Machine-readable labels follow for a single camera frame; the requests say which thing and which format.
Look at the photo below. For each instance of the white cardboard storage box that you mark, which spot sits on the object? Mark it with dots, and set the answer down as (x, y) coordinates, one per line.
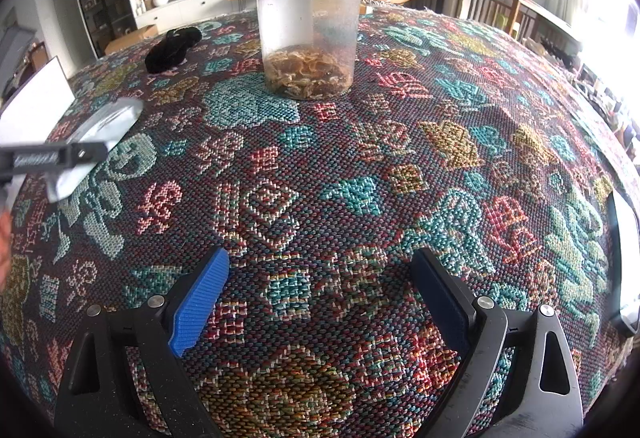
(34, 89)

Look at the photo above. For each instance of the colourful woven patterned table cloth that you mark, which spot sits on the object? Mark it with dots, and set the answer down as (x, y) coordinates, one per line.
(454, 137)

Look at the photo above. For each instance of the person's hand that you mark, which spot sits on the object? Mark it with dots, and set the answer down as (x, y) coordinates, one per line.
(5, 247)

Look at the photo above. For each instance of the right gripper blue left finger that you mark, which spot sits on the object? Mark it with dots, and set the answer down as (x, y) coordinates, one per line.
(193, 298)

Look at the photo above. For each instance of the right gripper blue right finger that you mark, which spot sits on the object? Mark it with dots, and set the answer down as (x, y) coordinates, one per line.
(452, 306)

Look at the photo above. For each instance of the wooden crib rail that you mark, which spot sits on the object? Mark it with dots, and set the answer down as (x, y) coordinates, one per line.
(522, 19)

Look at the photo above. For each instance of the clear jar with black lid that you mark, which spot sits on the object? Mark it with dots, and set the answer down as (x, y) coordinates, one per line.
(309, 47)

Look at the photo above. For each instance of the small black pouch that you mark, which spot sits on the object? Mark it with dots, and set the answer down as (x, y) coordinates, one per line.
(170, 52)

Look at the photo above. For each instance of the white tv cabinet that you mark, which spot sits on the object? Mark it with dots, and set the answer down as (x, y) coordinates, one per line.
(179, 13)

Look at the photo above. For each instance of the silver snack package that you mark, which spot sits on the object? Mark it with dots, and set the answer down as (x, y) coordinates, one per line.
(109, 124)

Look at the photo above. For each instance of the brown cardboard box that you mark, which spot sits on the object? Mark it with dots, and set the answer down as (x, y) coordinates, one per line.
(131, 39)

